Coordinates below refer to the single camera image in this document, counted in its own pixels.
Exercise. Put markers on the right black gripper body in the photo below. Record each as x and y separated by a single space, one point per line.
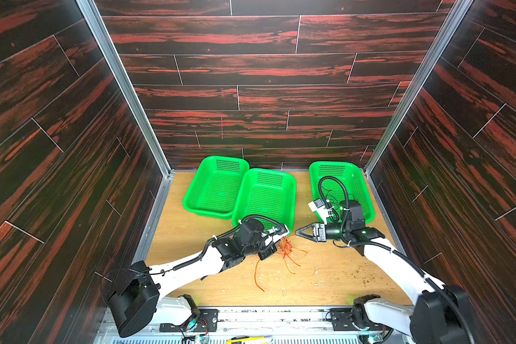
320 232

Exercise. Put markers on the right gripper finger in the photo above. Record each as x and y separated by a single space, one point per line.
308 229
306 236

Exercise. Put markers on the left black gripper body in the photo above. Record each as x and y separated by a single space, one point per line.
265 252

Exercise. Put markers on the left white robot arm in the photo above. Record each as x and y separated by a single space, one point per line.
139 295

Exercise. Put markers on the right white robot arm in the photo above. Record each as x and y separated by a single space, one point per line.
438 313

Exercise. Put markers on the right green basket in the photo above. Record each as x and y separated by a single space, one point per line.
348 174

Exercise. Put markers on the green basket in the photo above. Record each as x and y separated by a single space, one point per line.
215 187
348 174
267 193

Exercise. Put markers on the middle green basket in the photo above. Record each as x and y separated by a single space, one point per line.
267 193

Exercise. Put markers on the left green basket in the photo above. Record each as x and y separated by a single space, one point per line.
215 187

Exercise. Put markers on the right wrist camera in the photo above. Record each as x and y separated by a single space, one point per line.
325 211

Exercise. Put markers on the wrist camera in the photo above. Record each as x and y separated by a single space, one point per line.
325 211
277 233

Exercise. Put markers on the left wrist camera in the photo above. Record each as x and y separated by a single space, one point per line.
277 233

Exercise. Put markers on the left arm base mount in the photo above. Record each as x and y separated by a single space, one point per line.
204 321

